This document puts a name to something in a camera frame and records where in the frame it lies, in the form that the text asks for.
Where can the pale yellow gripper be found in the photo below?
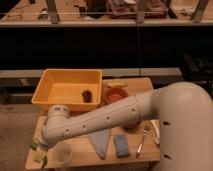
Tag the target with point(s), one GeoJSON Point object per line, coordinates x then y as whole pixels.
{"type": "Point", "coordinates": [40, 152]}

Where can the green chili pepper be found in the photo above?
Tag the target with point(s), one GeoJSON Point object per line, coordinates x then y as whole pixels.
{"type": "Point", "coordinates": [44, 161]}

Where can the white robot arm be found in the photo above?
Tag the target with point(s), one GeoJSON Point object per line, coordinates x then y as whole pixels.
{"type": "Point", "coordinates": [185, 114]}

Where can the yellow plastic tray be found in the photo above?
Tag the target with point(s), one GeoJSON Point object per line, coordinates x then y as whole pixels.
{"type": "Point", "coordinates": [65, 86]}

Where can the white bowl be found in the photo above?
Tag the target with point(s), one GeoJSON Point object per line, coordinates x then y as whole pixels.
{"type": "Point", "coordinates": [62, 153]}

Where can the grey triangular cloth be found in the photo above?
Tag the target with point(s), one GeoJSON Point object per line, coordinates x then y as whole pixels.
{"type": "Point", "coordinates": [99, 141]}

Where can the brown pine cone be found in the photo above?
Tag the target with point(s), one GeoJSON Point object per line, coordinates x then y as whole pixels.
{"type": "Point", "coordinates": [87, 96]}

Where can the blue sponge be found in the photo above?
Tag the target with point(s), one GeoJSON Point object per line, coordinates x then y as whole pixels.
{"type": "Point", "coordinates": [121, 146]}

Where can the orange clay plate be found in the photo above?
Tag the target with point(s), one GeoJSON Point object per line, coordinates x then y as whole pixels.
{"type": "Point", "coordinates": [112, 95]}

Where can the dark brown bowl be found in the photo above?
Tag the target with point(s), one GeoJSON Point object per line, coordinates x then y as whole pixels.
{"type": "Point", "coordinates": [131, 125]}

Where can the yellow banana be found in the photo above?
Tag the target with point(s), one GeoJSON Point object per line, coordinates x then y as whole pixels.
{"type": "Point", "coordinates": [116, 85]}

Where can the metal fork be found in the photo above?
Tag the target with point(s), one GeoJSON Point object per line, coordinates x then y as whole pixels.
{"type": "Point", "coordinates": [146, 131]}

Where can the wooden handled knife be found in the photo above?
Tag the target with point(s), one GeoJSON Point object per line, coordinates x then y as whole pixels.
{"type": "Point", "coordinates": [157, 133]}

